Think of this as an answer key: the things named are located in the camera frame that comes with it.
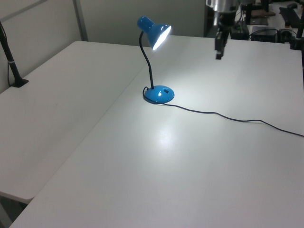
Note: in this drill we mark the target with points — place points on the black camera stand pole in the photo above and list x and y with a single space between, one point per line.
10 63

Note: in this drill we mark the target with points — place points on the black upright background post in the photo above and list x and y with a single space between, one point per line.
248 12

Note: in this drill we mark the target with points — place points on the black slanted bar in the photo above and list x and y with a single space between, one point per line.
290 14

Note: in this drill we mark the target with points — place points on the blue desk lamp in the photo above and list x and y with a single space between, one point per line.
158 93

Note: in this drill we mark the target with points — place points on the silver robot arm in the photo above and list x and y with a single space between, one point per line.
222 5

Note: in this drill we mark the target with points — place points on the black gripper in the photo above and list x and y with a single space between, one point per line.
227 20

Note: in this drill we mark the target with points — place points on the black clamp stand pole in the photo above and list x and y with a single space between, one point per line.
298 38

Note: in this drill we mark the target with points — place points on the black electronics box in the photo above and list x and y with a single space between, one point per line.
263 35

